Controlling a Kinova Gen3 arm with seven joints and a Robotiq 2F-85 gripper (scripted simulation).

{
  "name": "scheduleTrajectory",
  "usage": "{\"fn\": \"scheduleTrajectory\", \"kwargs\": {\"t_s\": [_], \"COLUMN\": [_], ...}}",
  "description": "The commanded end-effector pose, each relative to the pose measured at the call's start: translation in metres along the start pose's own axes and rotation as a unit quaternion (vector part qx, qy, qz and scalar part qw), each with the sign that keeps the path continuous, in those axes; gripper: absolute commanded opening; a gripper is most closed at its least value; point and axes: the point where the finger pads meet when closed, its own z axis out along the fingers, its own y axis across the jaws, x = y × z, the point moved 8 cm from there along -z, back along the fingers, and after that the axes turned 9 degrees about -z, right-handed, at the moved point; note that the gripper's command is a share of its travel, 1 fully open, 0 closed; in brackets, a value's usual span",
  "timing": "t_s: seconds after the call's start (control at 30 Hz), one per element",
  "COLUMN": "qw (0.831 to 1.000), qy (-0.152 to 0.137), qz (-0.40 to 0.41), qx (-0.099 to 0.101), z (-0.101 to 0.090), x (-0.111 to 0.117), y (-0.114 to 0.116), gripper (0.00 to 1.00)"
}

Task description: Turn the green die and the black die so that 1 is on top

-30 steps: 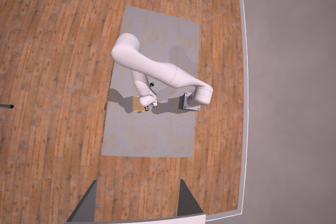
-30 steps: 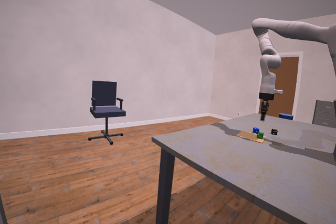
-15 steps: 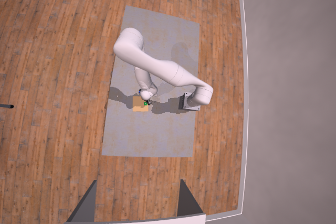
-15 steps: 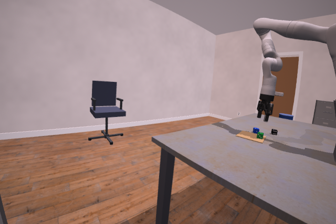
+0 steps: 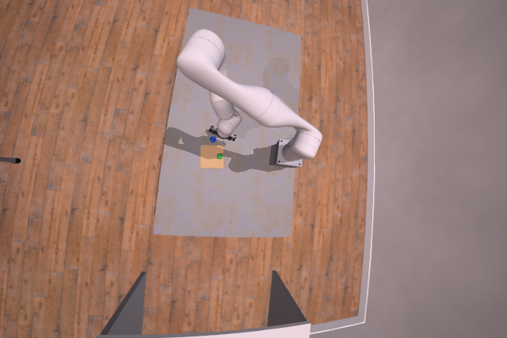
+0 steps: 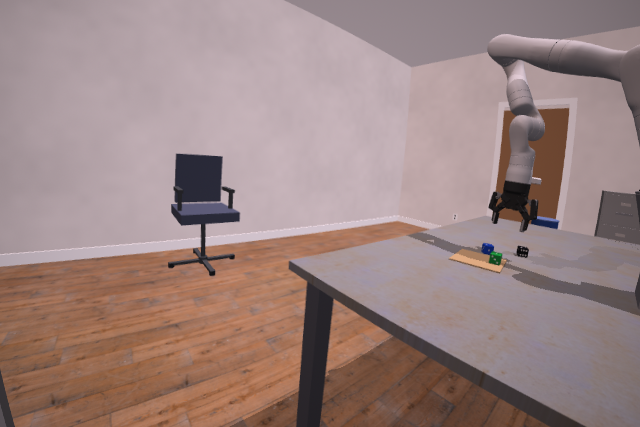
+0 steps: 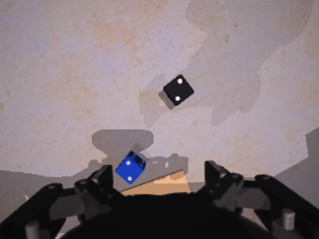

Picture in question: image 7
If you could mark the peach flat square mat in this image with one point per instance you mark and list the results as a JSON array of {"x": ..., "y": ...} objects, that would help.
[{"x": 171, "y": 183}]

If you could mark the blue die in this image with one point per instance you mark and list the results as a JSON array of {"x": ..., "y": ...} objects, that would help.
[{"x": 131, "y": 167}]

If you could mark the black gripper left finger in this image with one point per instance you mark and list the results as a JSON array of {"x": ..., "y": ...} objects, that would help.
[{"x": 88, "y": 198}]

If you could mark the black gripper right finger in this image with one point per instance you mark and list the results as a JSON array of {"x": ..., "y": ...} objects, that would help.
[{"x": 289, "y": 214}]

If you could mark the black die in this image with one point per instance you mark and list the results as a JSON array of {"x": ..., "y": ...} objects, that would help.
[{"x": 178, "y": 90}]

